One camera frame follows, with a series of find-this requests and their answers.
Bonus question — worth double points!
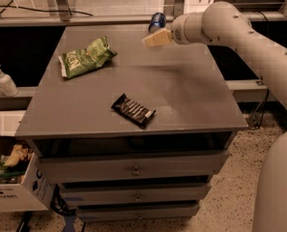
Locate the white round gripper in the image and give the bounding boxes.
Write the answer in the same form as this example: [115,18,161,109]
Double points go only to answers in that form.
[142,13,203,47]

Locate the blue pepsi can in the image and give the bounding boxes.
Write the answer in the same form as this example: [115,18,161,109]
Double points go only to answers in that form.
[149,13,166,33]

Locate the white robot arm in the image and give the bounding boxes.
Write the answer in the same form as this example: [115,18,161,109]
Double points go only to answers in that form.
[143,1,287,232]

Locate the black candy bar wrapper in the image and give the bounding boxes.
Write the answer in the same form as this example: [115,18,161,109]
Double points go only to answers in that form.
[111,94,156,128]

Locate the green chip bag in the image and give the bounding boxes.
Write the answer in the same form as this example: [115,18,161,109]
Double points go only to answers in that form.
[58,37,117,79]

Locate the grey drawer cabinet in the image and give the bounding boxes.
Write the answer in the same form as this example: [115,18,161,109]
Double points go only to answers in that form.
[17,24,246,222]

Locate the white pump bottle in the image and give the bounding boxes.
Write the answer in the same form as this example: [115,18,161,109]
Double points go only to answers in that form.
[0,69,18,97]

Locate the snack items in box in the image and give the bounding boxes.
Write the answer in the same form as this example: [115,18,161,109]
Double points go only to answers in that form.
[0,143,33,184]

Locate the metal railing frame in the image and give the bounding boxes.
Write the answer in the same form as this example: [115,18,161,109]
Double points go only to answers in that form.
[0,0,287,27]

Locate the black cable on floor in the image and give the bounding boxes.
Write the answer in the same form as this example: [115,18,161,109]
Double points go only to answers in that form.
[0,0,94,17]

